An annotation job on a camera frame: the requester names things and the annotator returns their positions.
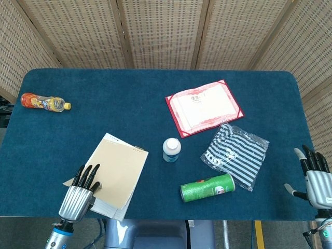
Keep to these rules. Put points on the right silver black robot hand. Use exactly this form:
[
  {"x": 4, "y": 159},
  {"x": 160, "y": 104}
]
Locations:
[{"x": 320, "y": 186}]

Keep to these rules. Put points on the blue table cloth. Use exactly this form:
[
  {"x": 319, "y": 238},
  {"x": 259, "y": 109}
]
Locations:
[{"x": 77, "y": 103}]

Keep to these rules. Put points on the small white plastic bottle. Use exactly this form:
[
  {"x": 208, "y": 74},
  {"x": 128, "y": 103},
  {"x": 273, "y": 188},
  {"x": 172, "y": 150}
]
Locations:
[{"x": 171, "y": 151}]

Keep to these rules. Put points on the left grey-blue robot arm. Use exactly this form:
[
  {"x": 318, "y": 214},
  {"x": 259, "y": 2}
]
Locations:
[{"x": 57, "y": 238}]

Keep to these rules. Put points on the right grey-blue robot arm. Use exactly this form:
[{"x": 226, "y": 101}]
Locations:
[{"x": 326, "y": 233}]

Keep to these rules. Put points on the dark equipment behind table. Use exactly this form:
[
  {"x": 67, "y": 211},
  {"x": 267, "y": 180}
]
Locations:
[{"x": 3, "y": 114}]

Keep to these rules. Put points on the white metal pole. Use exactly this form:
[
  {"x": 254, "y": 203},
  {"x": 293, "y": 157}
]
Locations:
[{"x": 225, "y": 233}]

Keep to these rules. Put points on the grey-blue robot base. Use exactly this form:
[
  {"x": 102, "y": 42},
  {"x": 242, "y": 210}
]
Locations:
[{"x": 155, "y": 236}]

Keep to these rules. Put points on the green chips can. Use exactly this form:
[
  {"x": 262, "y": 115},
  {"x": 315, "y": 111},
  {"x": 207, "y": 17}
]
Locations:
[{"x": 207, "y": 188}]

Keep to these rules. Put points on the woven bamboo screen panel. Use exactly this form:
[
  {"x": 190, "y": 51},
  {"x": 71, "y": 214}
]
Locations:
[
  {"x": 233, "y": 33},
  {"x": 77, "y": 33},
  {"x": 163, "y": 33},
  {"x": 15, "y": 52},
  {"x": 321, "y": 116},
  {"x": 311, "y": 52}
]

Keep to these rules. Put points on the orange yellow drink bottle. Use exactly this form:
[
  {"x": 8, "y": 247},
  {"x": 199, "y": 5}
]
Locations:
[{"x": 44, "y": 102}]

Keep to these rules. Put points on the red certificate folder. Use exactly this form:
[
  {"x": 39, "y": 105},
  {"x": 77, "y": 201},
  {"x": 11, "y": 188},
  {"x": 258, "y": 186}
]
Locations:
[{"x": 205, "y": 109}]

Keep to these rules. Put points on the striped garment in plastic bag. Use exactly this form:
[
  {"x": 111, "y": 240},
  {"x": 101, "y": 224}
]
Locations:
[{"x": 233, "y": 155}]

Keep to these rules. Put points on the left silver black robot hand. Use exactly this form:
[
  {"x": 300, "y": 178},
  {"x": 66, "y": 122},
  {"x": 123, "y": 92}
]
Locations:
[{"x": 75, "y": 202}]

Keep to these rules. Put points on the beige notepad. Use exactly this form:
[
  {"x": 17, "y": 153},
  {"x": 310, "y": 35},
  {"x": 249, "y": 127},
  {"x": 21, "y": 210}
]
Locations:
[{"x": 116, "y": 171}]

